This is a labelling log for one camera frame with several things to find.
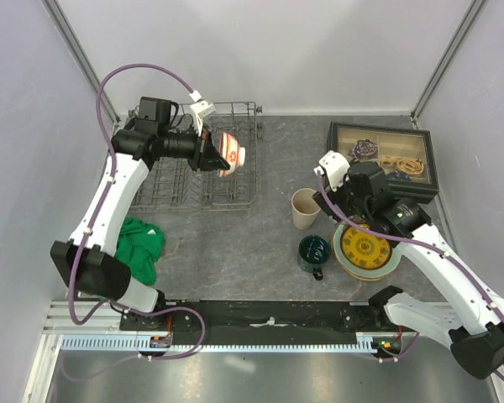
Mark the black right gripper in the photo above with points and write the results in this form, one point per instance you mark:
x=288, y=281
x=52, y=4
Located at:
x=336, y=196

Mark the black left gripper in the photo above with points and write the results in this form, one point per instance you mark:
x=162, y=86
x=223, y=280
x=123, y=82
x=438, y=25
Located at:
x=206, y=155

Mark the white orange patterned bowl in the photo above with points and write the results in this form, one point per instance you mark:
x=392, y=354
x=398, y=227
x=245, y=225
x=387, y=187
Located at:
x=232, y=152

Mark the beige cup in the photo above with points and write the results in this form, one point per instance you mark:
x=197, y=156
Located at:
x=304, y=209

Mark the yellow patterned plate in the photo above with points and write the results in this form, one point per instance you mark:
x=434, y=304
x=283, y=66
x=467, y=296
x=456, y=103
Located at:
x=363, y=250

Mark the dark teal mug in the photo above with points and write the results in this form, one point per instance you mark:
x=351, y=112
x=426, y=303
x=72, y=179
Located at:
x=312, y=254

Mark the green flower plate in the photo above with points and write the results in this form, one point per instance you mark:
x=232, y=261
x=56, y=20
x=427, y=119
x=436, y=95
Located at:
x=362, y=255

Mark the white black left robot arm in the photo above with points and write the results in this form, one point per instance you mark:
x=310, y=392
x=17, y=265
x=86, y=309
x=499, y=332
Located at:
x=86, y=261

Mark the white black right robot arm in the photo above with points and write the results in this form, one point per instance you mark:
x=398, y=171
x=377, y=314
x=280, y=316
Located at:
x=375, y=230

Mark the black glass-lid display box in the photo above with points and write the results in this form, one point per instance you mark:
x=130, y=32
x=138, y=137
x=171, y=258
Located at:
x=406, y=155

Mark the green cloth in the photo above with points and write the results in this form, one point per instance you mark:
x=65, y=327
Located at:
x=139, y=246

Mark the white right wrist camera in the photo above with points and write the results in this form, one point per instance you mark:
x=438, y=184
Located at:
x=333, y=166

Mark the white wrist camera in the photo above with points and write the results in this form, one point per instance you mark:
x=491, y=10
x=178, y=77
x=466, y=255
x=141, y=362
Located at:
x=333, y=166
x=200, y=109

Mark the grey wire dish rack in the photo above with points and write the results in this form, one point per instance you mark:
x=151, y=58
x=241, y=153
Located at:
x=173, y=186

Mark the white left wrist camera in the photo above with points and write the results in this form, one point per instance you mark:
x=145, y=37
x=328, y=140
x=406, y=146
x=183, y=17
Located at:
x=200, y=109

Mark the slotted cable duct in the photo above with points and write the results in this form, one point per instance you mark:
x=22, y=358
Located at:
x=148, y=344

